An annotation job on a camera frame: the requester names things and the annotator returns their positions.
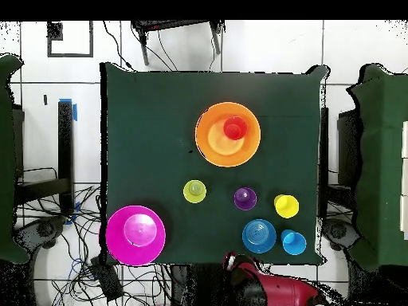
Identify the small blue bowl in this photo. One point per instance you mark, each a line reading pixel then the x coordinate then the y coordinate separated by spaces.
pixel 259 236

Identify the pink bowl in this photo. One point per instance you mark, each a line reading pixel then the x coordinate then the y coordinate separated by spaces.
pixel 135 236

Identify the orange bowl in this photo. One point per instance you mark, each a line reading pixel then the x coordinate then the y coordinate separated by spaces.
pixel 207 143

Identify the red cup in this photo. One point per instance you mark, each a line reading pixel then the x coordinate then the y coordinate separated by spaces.
pixel 235 128

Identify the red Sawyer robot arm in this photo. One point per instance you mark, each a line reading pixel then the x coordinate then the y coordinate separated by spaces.
pixel 280 290

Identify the purple cup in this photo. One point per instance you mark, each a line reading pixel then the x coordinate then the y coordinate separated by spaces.
pixel 245 198

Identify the blue cup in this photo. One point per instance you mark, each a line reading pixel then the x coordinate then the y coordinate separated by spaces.
pixel 294 243

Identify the pale translucent yellow cup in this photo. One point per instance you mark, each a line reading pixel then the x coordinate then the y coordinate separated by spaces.
pixel 194 191

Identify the black floor box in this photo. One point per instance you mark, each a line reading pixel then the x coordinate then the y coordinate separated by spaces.
pixel 106 279

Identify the dark green tablecloth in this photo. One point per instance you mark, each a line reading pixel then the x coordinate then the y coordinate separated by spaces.
pixel 143 127

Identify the neighbouring green cloth table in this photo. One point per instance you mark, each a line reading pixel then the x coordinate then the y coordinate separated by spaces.
pixel 382 159
pixel 6 159

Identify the blue tape strip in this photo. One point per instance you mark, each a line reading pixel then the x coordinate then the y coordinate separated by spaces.
pixel 75 111

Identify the black stool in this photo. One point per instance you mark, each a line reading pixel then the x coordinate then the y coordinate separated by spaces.
pixel 172 25

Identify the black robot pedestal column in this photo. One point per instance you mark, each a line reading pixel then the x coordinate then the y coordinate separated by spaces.
pixel 204 287

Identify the grey robot pedestal foot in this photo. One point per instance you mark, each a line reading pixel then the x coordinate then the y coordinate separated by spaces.
pixel 44 229
pixel 338 232

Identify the black table frame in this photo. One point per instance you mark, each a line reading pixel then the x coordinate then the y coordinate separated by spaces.
pixel 65 143

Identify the black floor frame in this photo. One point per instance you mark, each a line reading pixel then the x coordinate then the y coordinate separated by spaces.
pixel 70 55

